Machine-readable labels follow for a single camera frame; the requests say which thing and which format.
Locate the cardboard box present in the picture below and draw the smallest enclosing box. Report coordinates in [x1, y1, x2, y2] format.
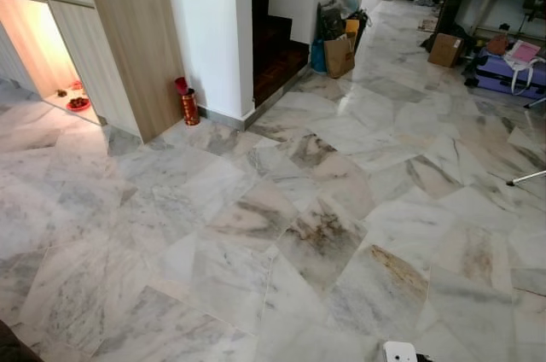
[427, 33, 464, 68]

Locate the red gold cylinder vase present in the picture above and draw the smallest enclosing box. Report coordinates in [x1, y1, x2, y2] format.
[174, 77, 201, 127]

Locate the purple suitcase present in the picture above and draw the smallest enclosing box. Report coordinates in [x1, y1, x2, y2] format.
[472, 48, 546, 100]

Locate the light wood cabinet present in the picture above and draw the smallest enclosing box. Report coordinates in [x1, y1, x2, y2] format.
[0, 0, 185, 143]

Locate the brown paper bag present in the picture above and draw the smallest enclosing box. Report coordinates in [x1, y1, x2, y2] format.
[323, 33, 357, 79]

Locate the stack of papers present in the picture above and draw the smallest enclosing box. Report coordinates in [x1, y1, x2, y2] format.
[418, 16, 440, 34]

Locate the dark wooden staircase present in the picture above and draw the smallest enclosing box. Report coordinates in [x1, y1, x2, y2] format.
[252, 0, 311, 108]

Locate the blue bag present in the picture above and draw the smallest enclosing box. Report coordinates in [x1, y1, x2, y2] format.
[310, 39, 327, 73]

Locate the black bag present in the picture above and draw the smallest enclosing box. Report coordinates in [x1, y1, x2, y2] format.
[317, 2, 369, 43]

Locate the white pink tote bag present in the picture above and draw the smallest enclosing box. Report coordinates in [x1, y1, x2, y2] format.
[503, 40, 543, 94]

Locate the small brown bag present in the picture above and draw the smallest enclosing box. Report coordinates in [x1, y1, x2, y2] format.
[486, 33, 510, 57]

